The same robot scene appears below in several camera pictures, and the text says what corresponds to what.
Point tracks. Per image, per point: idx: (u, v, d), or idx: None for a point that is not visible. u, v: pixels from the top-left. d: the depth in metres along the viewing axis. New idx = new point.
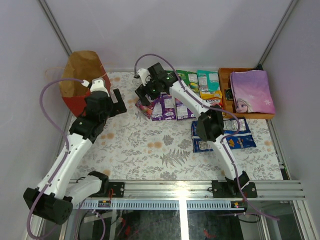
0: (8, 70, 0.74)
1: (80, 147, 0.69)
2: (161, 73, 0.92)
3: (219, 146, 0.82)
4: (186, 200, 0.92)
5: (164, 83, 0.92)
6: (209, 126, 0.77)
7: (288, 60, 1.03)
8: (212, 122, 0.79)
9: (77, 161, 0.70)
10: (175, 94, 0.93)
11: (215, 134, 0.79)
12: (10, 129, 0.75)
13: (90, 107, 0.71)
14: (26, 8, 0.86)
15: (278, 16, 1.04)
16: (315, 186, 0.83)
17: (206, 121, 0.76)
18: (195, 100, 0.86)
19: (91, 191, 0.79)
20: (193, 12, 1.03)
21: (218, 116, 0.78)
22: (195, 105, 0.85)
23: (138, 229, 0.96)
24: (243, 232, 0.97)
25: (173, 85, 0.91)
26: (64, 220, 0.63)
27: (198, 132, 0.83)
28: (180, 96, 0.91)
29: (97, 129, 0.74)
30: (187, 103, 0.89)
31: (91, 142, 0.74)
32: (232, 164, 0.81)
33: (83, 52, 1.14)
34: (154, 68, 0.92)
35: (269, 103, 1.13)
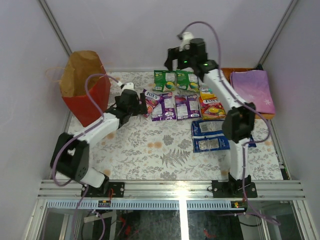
0: (8, 70, 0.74)
1: (112, 121, 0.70)
2: (200, 57, 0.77)
3: (238, 148, 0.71)
4: (186, 200, 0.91)
5: (200, 68, 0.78)
6: (237, 125, 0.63)
7: (289, 59, 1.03)
8: (241, 121, 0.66)
9: (106, 132, 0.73)
10: (207, 81, 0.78)
11: (240, 135, 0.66)
12: (10, 130, 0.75)
13: (122, 99, 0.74)
14: (25, 8, 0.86)
15: (278, 15, 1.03)
16: (315, 186, 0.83)
17: (235, 119, 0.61)
18: (229, 92, 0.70)
19: (93, 182, 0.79)
20: (193, 12, 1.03)
21: (251, 116, 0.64)
22: (227, 98, 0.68)
23: (138, 229, 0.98)
24: (243, 232, 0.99)
25: (210, 71, 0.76)
26: (78, 178, 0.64)
27: (222, 127, 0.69)
28: (213, 85, 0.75)
29: (125, 119, 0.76)
30: (218, 94, 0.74)
31: (117, 126, 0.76)
32: (243, 167, 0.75)
33: (84, 52, 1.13)
34: (197, 47, 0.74)
35: (269, 103, 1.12)
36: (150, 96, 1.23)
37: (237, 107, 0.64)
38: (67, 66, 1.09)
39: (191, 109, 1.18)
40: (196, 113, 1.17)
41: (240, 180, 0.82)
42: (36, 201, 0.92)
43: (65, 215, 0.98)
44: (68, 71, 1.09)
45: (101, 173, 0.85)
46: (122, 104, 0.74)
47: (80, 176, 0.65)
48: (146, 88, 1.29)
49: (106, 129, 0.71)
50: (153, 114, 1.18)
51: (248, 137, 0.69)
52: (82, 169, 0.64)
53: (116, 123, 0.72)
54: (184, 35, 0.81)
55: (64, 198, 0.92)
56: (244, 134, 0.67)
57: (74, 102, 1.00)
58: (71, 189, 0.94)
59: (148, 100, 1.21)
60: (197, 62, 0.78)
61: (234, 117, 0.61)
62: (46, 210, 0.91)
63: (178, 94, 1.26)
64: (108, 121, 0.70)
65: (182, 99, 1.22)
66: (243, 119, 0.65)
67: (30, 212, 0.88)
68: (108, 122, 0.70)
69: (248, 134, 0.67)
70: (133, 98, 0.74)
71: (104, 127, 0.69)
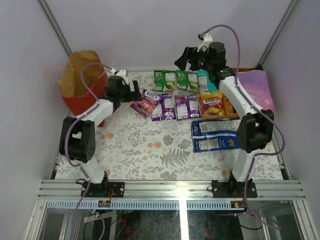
0: (8, 70, 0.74)
1: (108, 104, 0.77)
2: (218, 63, 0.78)
3: (249, 157, 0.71)
4: (186, 200, 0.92)
5: (215, 74, 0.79)
6: (251, 133, 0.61)
7: (289, 60, 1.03)
8: (257, 130, 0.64)
9: (104, 114, 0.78)
10: (223, 88, 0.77)
11: (254, 145, 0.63)
12: (10, 130, 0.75)
13: (111, 85, 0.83)
14: (26, 8, 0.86)
15: (278, 16, 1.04)
16: (315, 186, 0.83)
17: (251, 125, 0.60)
18: (244, 98, 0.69)
19: (94, 176, 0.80)
20: (193, 12, 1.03)
21: (267, 126, 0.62)
22: (243, 104, 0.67)
23: (138, 229, 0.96)
24: (243, 232, 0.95)
25: (225, 78, 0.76)
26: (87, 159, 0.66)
27: (236, 134, 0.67)
28: (229, 92, 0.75)
29: (118, 103, 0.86)
30: (234, 101, 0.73)
31: (112, 110, 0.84)
32: (248, 173, 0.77)
33: (83, 52, 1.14)
34: (216, 53, 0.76)
35: (269, 103, 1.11)
36: (150, 96, 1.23)
37: (253, 114, 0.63)
38: (67, 66, 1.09)
39: (191, 109, 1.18)
40: (196, 113, 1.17)
41: (242, 181, 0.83)
42: (36, 201, 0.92)
43: (66, 214, 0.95)
44: (68, 71, 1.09)
45: (101, 169, 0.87)
46: (112, 91, 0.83)
47: (91, 155, 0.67)
48: (146, 88, 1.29)
49: (104, 111, 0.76)
50: (153, 114, 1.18)
51: (261, 148, 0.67)
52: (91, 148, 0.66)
53: (111, 106, 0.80)
54: (204, 36, 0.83)
55: (64, 197, 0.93)
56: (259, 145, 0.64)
57: (74, 102, 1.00)
58: (71, 189, 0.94)
59: (148, 100, 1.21)
60: (213, 68, 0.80)
61: (249, 123, 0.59)
62: (46, 210, 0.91)
63: (178, 94, 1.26)
64: (104, 104, 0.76)
65: (182, 99, 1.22)
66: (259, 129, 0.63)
67: (30, 212, 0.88)
68: (105, 104, 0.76)
69: (263, 145, 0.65)
70: (119, 83, 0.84)
71: (102, 109, 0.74)
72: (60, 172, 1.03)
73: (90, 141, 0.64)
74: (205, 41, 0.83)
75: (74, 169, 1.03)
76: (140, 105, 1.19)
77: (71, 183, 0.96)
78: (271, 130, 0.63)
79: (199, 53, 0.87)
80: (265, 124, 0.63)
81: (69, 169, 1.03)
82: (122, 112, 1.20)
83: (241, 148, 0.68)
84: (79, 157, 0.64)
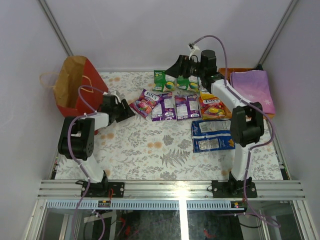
0: (8, 71, 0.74)
1: (106, 116, 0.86)
2: (210, 70, 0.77)
3: (244, 152, 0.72)
4: (186, 200, 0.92)
5: (207, 80, 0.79)
6: (243, 125, 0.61)
7: (289, 60, 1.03)
8: (249, 123, 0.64)
9: (101, 123, 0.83)
10: (214, 91, 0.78)
11: (248, 139, 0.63)
12: (10, 130, 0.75)
13: (105, 102, 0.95)
14: (26, 9, 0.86)
15: (278, 16, 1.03)
16: (315, 186, 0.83)
17: (240, 116, 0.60)
18: (234, 94, 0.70)
19: (94, 175, 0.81)
20: (193, 12, 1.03)
21: (257, 117, 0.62)
22: (233, 99, 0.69)
23: (138, 229, 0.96)
24: (243, 232, 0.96)
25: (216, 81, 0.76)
26: (88, 153, 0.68)
27: (230, 129, 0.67)
28: (220, 93, 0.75)
29: (112, 116, 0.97)
30: (226, 101, 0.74)
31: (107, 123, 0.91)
32: (246, 169, 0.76)
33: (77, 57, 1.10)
34: (208, 61, 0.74)
35: (268, 103, 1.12)
36: (149, 96, 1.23)
37: (243, 107, 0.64)
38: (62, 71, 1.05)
39: (191, 109, 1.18)
40: (196, 113, 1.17)
41: (242, 181, 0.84)
42: (36, 201, 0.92)
43: (66, 214, 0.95)
44: (62, 77, 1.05)
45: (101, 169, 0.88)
46: (106, 106, 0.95)
47: (90, 152, 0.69)
48: (146, 88, 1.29)
49: (102, 119, 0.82)
50: (153, 114, 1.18)
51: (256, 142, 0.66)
52: (91, 145, 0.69)
53: (106, 118, 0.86)
54: (194, 45, 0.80)
55: (63, 197, 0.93)
56: (252, 138, 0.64)
57: (67, 110, 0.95)
58: (71, 189, 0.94)
59: (148, 100, 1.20)
60: (206, 76, 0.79)
61: (239, 114, 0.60)
62: (46, 210, 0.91)
63: (178, 94, 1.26)
64: (101, 114, 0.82)
65: (182, 99, 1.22)
66: (250, 122, 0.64)
67: (31, 212, 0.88)
68: (102, 114, 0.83)
69: (257, 138, 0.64)
70: (112, 99, 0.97)
71: (99, 117, 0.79)
72: (60, 172, 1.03)
73: (89, 138, 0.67)
74: (194, 50, 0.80)
75: (74, 169, 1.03)
76: (139, 104, 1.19)
77: (71, 184, 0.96)
78: (262, 122, 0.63)
79: (192, 61, 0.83)
80: (254, 116, 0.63)
81: (69, 169, 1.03)
82: None
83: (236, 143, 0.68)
84: (79, 155, 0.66)
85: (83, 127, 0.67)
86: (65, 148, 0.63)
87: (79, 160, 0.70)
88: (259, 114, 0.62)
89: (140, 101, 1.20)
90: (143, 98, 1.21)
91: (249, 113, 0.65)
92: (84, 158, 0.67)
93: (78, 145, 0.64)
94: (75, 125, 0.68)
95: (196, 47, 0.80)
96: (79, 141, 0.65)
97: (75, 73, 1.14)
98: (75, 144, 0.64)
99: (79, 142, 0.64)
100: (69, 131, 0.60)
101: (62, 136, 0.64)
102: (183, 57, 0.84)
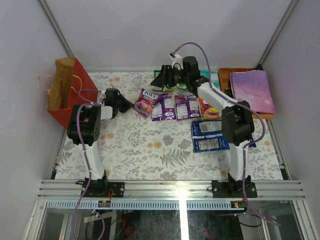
0: (8, 70, 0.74)
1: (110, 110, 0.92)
2: (193, 74, 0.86)
3: (239, 150, 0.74)
4: (186, 200, 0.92)
5: (193, 85, 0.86)
6: (234, 124, 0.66)
7: (288, 60, 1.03)
8: (240, 122, 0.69)
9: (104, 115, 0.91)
10: (201, 94, 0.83)
11: (240, 137, 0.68)
12: (10, 130, 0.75)
13: (108, 96, 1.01)
14: (26, 8, 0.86)
15: (278, 16, 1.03)
16: (315, 186, 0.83)
17: (230, 117, 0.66)
18: (221, 96, 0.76)
19: (96, 169, 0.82)
20: (193, 12, 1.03)
21: (246, 115, 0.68)
22: (220, 100, 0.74)
23: (138, 229, 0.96)
24: (243, 232, 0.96)
25: (201, 85, 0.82)
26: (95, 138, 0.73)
27: (222, 130, 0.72)
28: (207, 96, 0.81)
29: (115, 110, 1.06)
30: (213, 102, 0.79)
31: (111, 116, 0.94)
32: (243, 167, 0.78)
33: (64, 59, 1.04)
34: (190, 66, 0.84)
35: (269, 103, 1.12)
36: (147, 95, 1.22)
37: (232, 106, 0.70)
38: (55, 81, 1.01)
39: (191, 109, 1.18)
40: (196, 113, 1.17)
41: (241, 181, 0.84)
42: (36, 201, 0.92)
43: (66, 215, 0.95)
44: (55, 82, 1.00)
45: (101, 167, 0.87)
46: (110, 100, 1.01)
47: (96, 137, 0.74)
48: (146, 88, 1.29)
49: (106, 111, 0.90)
50: (153, 114, 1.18)
51: (248, 139, 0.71)
52: (97, 130, 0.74)
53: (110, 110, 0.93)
54: (175, 54, 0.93)
55: (64, 197, 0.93)
56: (245, 136, 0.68)
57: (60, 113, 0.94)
58: (71, 189, 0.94)
59: (147, 99, 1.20)
60: (190, 81, 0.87)
61: (229, 115, 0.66)
62: (46, 210, 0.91)
63: (178, 94, 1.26)
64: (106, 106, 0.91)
65: (182, 99, 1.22)
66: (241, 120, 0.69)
67: (30, 212, 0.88)
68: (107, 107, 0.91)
69: (248, 135, 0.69)
70: (115, 94, 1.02)
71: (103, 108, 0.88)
72: (60, 172, 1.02)
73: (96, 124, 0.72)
74: (176, 59, 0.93)
75: (74, 169, 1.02)
76: (138, 105, 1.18)
77: (71, 184, 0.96)
78: (251, 119, 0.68)
79: (175, 69, 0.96)
80: (243, 115, 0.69)
81: (69, 169, 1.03)
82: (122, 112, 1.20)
83: (230, 142, 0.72)
84: (86, 139, 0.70)
85: (90, 114, 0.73)
86: (73, 132, 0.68)
87: (84, 146, 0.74)
88: (247, 111, 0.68)
89: (140, 102, 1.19)
90: (142, 98, 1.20)
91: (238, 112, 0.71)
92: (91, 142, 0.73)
93: (86, 130, 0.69)
94: (82, 112, 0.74)
95: (177, 56, 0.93)
96: (87, 126, 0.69)
97: (65, 75, 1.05)
98: (83, 129, 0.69)
99: (87, 127, 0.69)
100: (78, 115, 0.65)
101: (72, 122, 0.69)
102: (167, 66, 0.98)
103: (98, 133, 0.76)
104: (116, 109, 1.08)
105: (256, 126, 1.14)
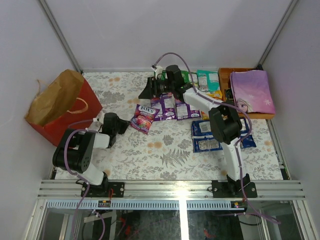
0: (8, 70, 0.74)
1: (106, 142, 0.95)
2: (178, 82, 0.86)
3: (232, 149, 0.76)
4: (186, 200, 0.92)
5: (179, 92, 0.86)
6: (220, 123, 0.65)
7: (289, 60, 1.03)
8: (228, 121, 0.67)
9: (100, 141, 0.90)
10: (188, 99, 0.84)
11: (230, 135, 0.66)
12: (10, 130, 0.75)
13: (106, 122, 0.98)
14: (26, 8, 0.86)
15: (278, 15, 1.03)
16: (315, 186, 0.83)
17: (216, 116, 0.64)
18: (205, 98, 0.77)
19: (94, 178, 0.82)
20: (194, 11, 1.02)
21: (232, 113, 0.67)
22: (206, 103, 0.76)
23: (138, 229, 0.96)
24: (243, 232, 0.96)
25: (187, 91, 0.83)
26: (83, 168, 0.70)
27: (212, 132, 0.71)
28: (193, 100, 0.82)
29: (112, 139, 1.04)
30: (200, 106, 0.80)
31: (107, 145, 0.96)
32: (239, 166, 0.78)
33: (76, 72, 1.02)
34: (174, 74, 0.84)
35: (269, 103, 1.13)
36: (145, 110, 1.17)
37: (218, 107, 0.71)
38: (55, 88, 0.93)
39: (192, 109, 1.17)
40: (196, 113, 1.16)
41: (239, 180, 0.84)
42: (36, 201, 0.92)
43: (66, 215, 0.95)
44: (54, 90, 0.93)
45: (100, 170, 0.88)
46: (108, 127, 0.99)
47: (85, 166, 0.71)
48: None
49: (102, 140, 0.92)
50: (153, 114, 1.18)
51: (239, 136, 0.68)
52: (87, 159, 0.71)
53: (107, 140, 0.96)
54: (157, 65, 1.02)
55: (64, 197, 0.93)
56: (234, 133, 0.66)
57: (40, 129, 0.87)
58: (71, 189, 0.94)
59: (145, 115, 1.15)
60: (175, 89, 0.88)
61: (214, 115, 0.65)
62: (46, 210, 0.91)
63: None
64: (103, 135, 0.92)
65: None
66: (228, 119, 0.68)
67: (31, 212, 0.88)
68: (104, 135, 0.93)
69: (238, 133, 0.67)
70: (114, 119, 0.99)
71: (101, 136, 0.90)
72: (60, 172, 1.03)
73: (86, 152, 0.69)
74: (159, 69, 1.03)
75: None
76: (137, 122, 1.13)
77: (71, 184, 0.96)
78: (238, 117, 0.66)
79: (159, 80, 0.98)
80: (230, 113, 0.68)
81: None
82: (122, 112, 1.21)
83: (221, 142, 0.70)
84: (74, 168, 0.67)
85: (82, 140, 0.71)
86: (59, 159, 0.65)
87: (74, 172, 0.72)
88: (232, 109, 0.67)
89: (137, 118, 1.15)
90: (139, 114, 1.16)
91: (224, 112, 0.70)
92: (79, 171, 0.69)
93: (74, 157, 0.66)
94: (74, 138, 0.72)
95: (159, 67, 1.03)
96: (75, 153, 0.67)
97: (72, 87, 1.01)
98: (71, 156, 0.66)
99: (76, 154, 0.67)
100: (67, 140, 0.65)
101: (60, 147, 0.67)
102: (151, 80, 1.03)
103: (89, 160, 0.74)
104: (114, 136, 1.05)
105: (257, 126, 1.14)
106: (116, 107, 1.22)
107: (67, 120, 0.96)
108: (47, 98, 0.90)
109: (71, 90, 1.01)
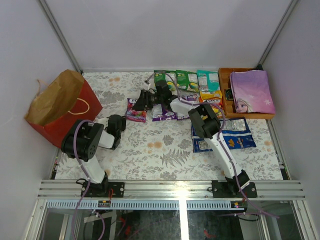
0: (8, 70, 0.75)
1: (110, 143, 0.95)
2: (165, 94, 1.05)
3: (216, 143, 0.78)
4: (186, 200, 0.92)
5: (167, 103, 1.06)
6: (200, 122, 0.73)
7: (289, 60, 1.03)
8: (207, 119, 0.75)
9: (105, 140, 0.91)
10: (174, 108, 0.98)
11: (209, 131, 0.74)
12: (9, 130, 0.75)
13: (111, 123, 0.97)
14: (26, 8, 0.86)
15: (279, 15, 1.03)
16: (315, 186, 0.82)
17: (196, 116, 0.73)
18: (186, 103, 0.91)
19: (94, 175, 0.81)
20: (193, 11, 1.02)
21: (209, 111, 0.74)
22: (187, 107, 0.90)
23: (138, 229, 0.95)
24: (243, 232, 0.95)
25: (173, 100, 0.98)
26: (90, 155, 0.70)
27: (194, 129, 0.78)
28: (178, 107, 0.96)
29: (117, 141, 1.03)
30: (183, 111, 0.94)
31: (111, 146, 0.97)
32: (230, 161, 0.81)
33: (76, 72, 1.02)
34: (162, 88, 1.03)
35: (269, 103, 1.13)
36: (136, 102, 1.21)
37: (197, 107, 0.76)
38: (56, 88, 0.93)
39: None
40: None
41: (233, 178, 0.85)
42: (36, 201, 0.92)
43: (66, 215, 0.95)
44: (54, 90, 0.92)
45: (102, 170, 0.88)
46: (112, 127, 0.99)
47: (91, 155, 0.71)
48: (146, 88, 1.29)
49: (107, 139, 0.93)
50: (153, 114, 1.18)
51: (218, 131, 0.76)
52: (93, 147, 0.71)
53: (112, 141, 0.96)
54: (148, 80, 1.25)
55: (64, 197, 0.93)
56: (213, 129, 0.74)
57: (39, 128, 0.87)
58: (71, 189, 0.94)
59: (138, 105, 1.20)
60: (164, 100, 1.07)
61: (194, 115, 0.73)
62: (46, 210, 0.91)
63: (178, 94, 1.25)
64: (109, 136, 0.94)
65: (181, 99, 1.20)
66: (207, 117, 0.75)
67: (30, 212, 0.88)
68: (110, 136, 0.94)
69: (218, 128, 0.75)
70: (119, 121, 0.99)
71: (106, 135, 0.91)
72: (60, 172, 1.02)
73: (94, 140, 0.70)
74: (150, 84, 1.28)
75: (74, 169, 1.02)
76: (132, 113, 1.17)
77: (71, 184, 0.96)
78: (215, 114, 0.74)
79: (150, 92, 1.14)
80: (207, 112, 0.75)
81: (69, 169, 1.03)
82: (122, 112, 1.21)
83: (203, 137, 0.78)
84: (81, 155, 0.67)
85: (91, 130, 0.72)
86: (68, 145, 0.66)
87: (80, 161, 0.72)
88: (209, 108, 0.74)
89: (132, 110, 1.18)
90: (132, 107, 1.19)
91: (203, 112, 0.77)
92: (85, 159, 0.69)
93: (82, 144, 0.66)
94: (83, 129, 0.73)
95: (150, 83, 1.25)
96: (84, 141, 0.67)
97: (72, 87, 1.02)
98: (79, 143, 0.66)
99: (84, 141, 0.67)
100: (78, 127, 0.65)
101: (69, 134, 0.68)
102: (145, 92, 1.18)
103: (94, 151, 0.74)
104: (119, 139, 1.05)
105: (257, 126, 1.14)
106: (116, 107, 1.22)
107: (68, 119, 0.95)
108: (47, 98, 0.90)
109: (70, 90, 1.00)
